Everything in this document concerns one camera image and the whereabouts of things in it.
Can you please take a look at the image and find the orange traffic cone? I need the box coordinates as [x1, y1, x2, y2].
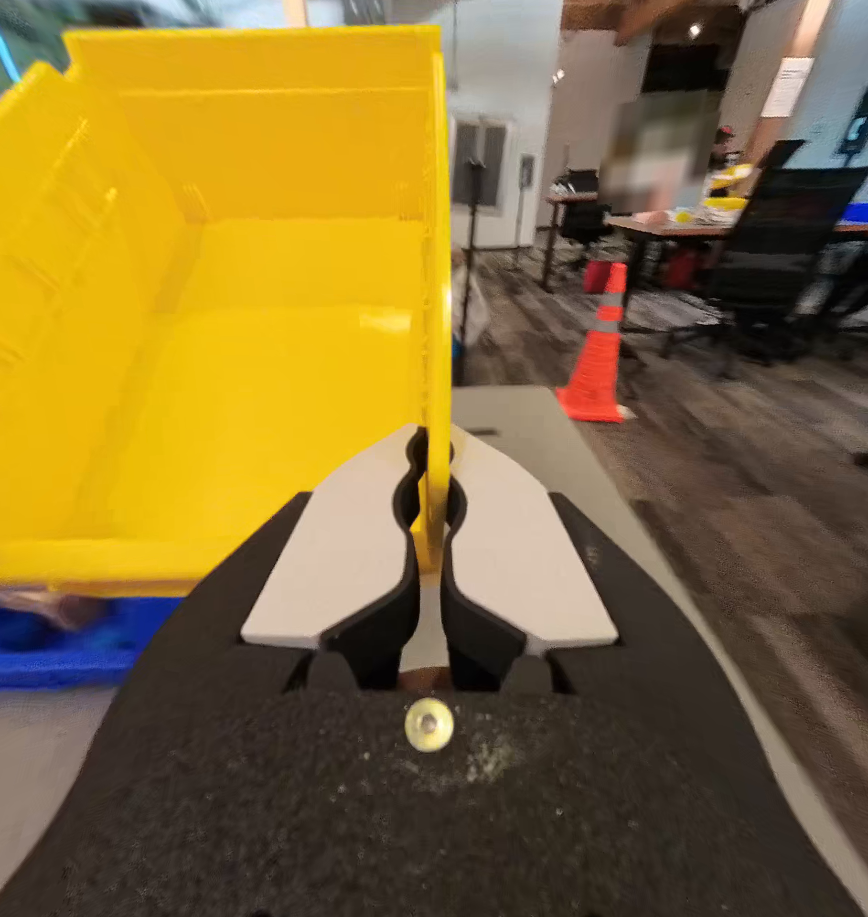
[556, 262, 630, 425]

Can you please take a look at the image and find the white printed sheet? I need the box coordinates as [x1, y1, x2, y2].
[461, 249, 490, 346]

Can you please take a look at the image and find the wooden table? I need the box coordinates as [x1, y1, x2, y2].
[604, 210, 868, 242]

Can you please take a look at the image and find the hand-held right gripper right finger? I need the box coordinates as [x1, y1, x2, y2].
[439, 427, 620, 691]

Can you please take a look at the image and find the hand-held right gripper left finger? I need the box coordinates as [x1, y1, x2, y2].
[240, 423, 429, 691]

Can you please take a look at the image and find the grey framed wall panel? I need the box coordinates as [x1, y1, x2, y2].
[450, 117, 515, 210]

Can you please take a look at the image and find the blue plastic box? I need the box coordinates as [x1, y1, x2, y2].
[0, 593, 185, 692]

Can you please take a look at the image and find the yellow plastic box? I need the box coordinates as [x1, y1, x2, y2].
[0, 25, 454, 597]

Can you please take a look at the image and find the black tripod stand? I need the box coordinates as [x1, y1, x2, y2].
[461, 156, 490, 346]

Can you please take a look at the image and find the black office chair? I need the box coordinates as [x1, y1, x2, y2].
[557, 168, 611, 249]
[662, 138, 868, 378]

